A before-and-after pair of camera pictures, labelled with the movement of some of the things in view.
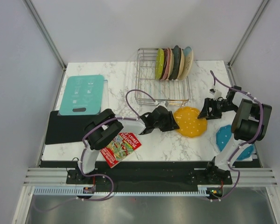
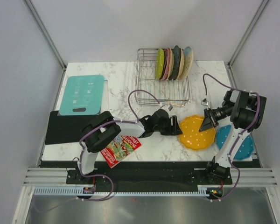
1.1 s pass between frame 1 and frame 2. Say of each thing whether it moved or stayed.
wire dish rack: stayed
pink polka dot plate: stayed
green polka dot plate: stayed
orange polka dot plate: moved
